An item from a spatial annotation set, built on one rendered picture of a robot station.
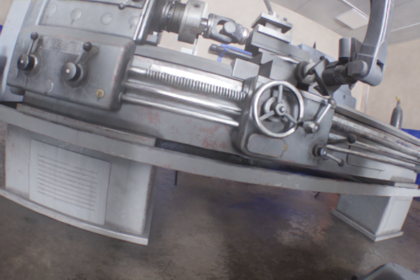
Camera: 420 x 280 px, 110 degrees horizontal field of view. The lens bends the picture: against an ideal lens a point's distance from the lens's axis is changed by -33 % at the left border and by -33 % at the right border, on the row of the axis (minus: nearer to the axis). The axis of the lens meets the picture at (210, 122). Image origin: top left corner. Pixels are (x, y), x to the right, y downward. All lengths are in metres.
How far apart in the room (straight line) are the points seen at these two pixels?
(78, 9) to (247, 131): 0.89
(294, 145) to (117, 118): 0.74
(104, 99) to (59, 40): 0.30
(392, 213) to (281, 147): 1.35
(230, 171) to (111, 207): 0.52
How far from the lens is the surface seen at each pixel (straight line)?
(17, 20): 4.44
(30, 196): 1.17
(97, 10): 1.04
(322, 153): 0.93
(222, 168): 0.79
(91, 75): 0.81
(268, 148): 0.82
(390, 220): 1.99
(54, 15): 1.13
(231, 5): 4.79
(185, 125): 0.92
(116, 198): 0.96
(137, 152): 0.77
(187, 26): 1.12
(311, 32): 5.48
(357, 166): 1.44
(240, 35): 1.20
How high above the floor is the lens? 0.61
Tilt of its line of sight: 2 degrees down
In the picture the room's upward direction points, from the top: 14 degrees clockwise
